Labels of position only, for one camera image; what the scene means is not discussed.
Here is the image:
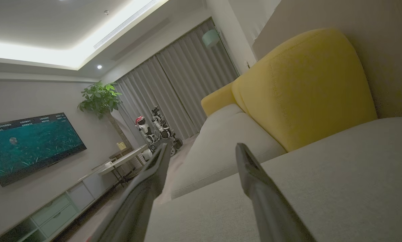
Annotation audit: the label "white television cabinet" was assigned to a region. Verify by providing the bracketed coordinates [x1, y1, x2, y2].
[0, 161, 121, 242]

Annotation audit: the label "floor lamp teal shade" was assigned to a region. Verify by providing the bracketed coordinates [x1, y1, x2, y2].
[202, 29, 239, 79]

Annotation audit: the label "grey pleated curtain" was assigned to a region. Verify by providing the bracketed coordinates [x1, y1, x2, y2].
[114, 18, 240, 142]

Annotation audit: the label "white robot red cap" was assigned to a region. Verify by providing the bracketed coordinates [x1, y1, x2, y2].
[135, 116, 158, 145]

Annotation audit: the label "white ceiling air vent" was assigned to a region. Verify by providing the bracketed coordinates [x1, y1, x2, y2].
[93, 0, 158, 50]

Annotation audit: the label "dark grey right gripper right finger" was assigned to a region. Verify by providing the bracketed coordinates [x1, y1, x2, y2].
[235, 143, 317, 242]

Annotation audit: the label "wall mounted flat television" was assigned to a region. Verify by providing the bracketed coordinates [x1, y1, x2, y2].
[0, 113, 87, 187]

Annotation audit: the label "green potted tree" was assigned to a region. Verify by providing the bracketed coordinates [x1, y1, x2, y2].
[77, 82, 134, 150]

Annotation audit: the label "black white wheeled robot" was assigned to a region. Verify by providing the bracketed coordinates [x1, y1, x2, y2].
[151, 106, 184, 157]

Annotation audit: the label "white table black legs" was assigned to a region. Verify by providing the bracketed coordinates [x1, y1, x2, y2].
[98, 144, 151, 187]

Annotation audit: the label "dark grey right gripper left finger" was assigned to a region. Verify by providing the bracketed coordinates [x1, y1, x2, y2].
[90, 143, 172, 242]

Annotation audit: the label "yellow sofa back cushion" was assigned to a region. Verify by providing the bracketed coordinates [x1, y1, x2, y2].
[231, 28, 378, 152]
[201, 82, 238, 117]

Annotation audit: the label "grey fabric couch cushion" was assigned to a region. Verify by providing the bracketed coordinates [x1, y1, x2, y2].
[144, 117, 402, 242]

